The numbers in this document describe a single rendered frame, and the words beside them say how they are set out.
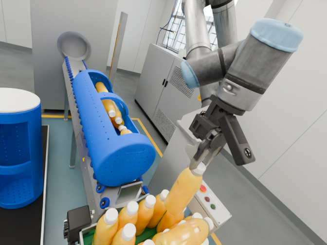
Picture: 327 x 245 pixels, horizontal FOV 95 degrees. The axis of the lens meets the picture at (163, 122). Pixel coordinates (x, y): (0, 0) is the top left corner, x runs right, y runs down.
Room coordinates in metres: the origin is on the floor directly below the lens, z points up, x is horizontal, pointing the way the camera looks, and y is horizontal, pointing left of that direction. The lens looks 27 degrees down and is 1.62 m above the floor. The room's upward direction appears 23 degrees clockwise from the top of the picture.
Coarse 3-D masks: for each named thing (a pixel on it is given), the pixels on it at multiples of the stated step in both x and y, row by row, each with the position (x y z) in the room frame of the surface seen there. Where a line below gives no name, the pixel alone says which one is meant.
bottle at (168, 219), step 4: (168, 212) 0.39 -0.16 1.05; (164, 216) 0.39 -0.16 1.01; (168, 216) 0.38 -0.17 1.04; (172, 216) 0.37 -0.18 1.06; (176, 216) 0.37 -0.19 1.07; (180, 216) 0.38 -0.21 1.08; (164, 220) 0.38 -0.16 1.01; (168, 220) 0.37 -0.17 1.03; (172, 220) 0.37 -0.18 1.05; (176, 220) 0.37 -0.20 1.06; (180, 220) 0.37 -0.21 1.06; (160, 224) 0.39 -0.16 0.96; (164, 224) 0.37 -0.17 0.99; (168, 224) 0.37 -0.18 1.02; (172, 224) 0.37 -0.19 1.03; (156, 228) 0.40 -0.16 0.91; (160, 228) 0.38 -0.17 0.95; (164, 228) 0.37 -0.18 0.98; (168, 228) 0.37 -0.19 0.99
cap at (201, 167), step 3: (201, 162) 0.37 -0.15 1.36; (198, 165) 0.35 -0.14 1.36; (201, 165) 0.35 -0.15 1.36; (204, 165) 0.36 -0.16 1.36; (198, 168) 0.34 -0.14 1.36; (201, 168) 0.34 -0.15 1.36; (204, 168) 0.35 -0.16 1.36; (195, 171) 0.34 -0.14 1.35; (198, 171) 0.33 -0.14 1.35; (201, 171) 0.33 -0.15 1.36
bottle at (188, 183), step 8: (184, 176) 0.34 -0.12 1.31; (192, 176) 0.33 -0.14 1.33; (200, 176) 0.34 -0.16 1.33; (176, 184) 0.34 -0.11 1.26; (184, 184) 0.32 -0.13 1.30; (192, 184) 0.32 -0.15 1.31; (200, 184) 0.34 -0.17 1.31; (176, 192) 0.33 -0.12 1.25; (184, 192) 0.32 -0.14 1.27; (192, 192) 0.32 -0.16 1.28; (168, 200) 0.34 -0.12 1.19; (176, 200) 0.32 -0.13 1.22; (184, 200) 0.32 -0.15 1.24; (168, 208) 0.32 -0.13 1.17; (176, 208) 0.32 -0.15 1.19; (184, 208) 0.33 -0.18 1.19
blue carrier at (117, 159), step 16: (80, 80) 0.95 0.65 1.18; (96, 80) 1.14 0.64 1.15; (80, 96) 0.81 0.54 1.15; (96, 96) 0.76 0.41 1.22; (112, 96) 0.81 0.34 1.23; (80, 112) 0.71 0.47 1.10; (96, 112) 0.64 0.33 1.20; (96, 128) 0.55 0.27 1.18; (112, 128) 0.54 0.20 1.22; (128, 128) 0.82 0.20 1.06; (96, 144) 0.48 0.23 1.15; (112, 144) 0.46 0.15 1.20; (128, 144) 0.47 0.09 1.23; (144, 144) 0.52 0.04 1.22; (96, 160) 0.42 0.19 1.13; (112, 160) 0.44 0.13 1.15; (128, 160) 0.49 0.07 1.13; (144, 160) 0.54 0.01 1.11; (96, 176) 0.40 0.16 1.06; (112, 176) 0.45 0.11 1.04; (128, 176) 0.51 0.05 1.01
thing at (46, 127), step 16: (48, 128) 1.43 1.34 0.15; (48, 144) 1.21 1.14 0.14; (0, 208) 0.51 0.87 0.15; (32, 208) 0.59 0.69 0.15; (0, 224) 0.43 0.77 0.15; (16, 224) 0.46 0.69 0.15; (32, 224) 0.50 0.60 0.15; (0, 240) 0.36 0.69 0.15; (16, 240) 0.39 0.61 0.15; (32, 240) 0.42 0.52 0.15
